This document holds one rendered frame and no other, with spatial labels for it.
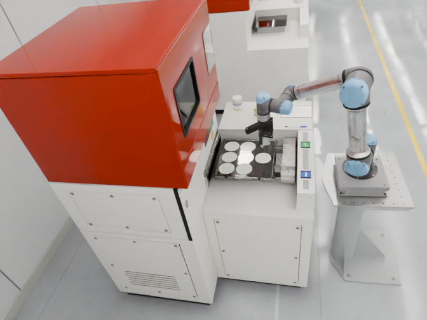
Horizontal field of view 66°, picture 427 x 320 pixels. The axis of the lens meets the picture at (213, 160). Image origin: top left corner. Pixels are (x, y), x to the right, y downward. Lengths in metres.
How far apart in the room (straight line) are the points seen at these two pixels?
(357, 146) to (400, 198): 0.46
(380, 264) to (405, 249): 0.26
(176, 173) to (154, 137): 0.20
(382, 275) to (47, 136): 2.29
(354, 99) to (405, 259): 1.58
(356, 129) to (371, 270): 1.30
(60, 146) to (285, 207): 1.20
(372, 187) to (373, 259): 0.90
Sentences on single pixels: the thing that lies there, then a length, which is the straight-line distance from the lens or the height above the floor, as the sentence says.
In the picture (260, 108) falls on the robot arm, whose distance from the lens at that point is 1.81.
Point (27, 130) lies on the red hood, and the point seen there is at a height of 1.55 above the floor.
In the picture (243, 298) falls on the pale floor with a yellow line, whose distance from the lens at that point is 2.54.
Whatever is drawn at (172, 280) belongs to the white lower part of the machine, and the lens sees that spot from 2.31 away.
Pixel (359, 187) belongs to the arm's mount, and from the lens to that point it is 1.97.
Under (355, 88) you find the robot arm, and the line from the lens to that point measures 1.56.
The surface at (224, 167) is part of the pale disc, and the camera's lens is 2.05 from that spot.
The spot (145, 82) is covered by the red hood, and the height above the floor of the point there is 1.77.
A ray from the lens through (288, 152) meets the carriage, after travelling 2.16.
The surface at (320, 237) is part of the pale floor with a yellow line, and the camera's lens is 2.82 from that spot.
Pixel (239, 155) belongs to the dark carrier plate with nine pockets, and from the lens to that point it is 2.13.
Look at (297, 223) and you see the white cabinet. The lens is 1.91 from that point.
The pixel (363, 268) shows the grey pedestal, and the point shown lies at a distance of 2.71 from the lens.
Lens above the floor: 2.29
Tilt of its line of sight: 41 degrees down
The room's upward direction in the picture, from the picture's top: 10 degrees counter-clockwise
